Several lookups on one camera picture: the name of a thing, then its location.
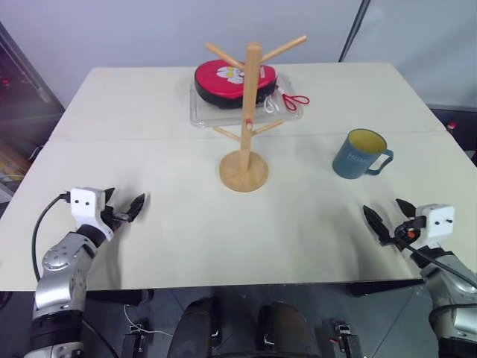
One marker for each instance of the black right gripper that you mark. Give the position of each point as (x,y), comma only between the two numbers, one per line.
(408,226)

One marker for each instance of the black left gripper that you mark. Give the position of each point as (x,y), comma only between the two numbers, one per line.
(113,215)

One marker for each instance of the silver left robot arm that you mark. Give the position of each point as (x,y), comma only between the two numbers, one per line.
(61,276)

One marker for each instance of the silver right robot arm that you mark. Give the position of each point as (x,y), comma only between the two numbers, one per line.
(452,287)

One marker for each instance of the wooden mug tree stand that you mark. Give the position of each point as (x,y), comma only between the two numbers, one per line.
(244,149)

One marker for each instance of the blue mug yellow inside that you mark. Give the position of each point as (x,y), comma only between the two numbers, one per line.
(350,160)

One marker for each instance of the dark machine with red button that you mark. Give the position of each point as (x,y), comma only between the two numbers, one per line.
(460,130)

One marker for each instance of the clear plastic tray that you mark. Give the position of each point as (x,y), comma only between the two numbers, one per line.
(208,116)

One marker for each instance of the dark glass cabinet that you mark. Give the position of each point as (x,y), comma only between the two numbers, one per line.
(22,112)

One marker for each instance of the dark rounded shape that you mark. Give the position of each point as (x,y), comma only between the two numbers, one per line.
(195,328)
(285,328)

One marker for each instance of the red and black pouch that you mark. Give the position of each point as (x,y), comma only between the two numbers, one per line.
(216,82)

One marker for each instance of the black slanted pole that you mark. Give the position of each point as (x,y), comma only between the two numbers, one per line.
(354,30)

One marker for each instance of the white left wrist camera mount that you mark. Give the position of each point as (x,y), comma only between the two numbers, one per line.
(85,203)

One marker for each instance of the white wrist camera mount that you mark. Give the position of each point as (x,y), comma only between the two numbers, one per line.
(85,203)
(439,222)

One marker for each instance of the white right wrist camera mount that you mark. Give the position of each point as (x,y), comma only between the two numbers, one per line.
(439,222)

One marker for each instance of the black table frame bar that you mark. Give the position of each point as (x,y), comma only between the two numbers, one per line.
(384,288)
(119,296)

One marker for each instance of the black floor bracket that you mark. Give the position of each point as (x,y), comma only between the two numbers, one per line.
(346,339)
(135,341)

